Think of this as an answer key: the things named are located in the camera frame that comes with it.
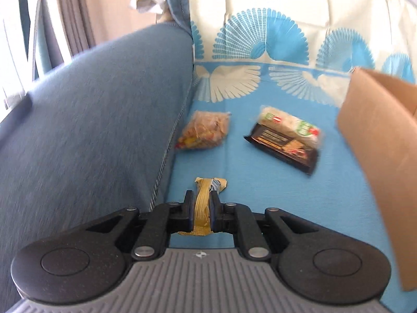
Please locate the white window frame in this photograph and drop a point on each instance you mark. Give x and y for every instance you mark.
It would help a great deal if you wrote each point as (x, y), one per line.
(16, 39)

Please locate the clear bag of light cookies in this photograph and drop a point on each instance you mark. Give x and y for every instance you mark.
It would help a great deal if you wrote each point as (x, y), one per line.
(205, 130)

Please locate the gold snack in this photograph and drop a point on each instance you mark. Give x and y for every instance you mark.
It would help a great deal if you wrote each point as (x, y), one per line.
(202, 208)

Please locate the brown cardboard box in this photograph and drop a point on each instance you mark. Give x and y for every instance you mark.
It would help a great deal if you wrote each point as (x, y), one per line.
(374, 137)

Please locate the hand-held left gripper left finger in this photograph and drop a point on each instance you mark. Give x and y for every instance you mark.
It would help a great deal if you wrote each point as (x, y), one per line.
(191, 209)

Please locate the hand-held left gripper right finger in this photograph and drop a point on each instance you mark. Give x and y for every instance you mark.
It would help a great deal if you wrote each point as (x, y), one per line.
(213, 212)

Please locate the clear cracker packet green label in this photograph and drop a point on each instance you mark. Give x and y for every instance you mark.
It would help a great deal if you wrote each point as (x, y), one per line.
(286, 120)

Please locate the blue fan-print blanket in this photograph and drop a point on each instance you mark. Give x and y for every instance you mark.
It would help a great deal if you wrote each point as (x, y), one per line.
(260, 202)

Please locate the black biscuit packet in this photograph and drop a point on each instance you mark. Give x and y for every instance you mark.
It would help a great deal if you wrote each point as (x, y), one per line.
(280, 153)

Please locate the grey curtain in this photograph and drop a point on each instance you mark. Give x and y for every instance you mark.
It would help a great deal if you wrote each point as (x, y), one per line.
(71, 13)

